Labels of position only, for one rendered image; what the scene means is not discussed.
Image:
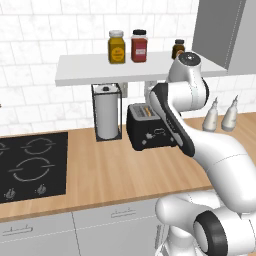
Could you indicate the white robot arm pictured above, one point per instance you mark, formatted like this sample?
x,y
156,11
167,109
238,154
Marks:
x,y
226,166

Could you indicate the black toaster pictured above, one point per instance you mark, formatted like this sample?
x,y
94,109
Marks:
x,y
146,130

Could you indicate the toast bread slice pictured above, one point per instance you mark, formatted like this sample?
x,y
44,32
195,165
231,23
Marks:
x,y
147,111

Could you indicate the white paper towel roll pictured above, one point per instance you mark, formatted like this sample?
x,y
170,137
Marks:
x,y
106,115

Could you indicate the yellow spice jar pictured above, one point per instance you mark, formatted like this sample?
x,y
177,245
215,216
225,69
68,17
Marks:
x,y
116,50

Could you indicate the red spice jar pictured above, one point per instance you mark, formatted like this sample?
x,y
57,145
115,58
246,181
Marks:
x,y
139,49

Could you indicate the white squeeze bottle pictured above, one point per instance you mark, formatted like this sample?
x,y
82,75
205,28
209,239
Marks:
x,y
210,120
230,118

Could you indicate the dark brown spice jar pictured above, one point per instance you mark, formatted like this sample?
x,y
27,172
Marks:
x,y
177,49

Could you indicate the black hob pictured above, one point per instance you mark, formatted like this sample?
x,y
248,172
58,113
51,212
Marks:
x,y
33,166

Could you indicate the grey drawer front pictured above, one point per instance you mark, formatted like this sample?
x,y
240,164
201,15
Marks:
x,y
36,240
113,233

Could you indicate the grey hob knob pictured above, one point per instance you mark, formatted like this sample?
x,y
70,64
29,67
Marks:
x,y
9,194
41,190

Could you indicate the white wall socket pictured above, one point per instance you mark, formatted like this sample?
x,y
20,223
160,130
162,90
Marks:
x,y
124,90

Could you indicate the white wall shelf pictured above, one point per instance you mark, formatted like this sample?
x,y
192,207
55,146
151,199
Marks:
x,y
100,71

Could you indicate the grey wall cupboard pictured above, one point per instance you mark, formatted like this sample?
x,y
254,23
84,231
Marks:
x,y
216,30

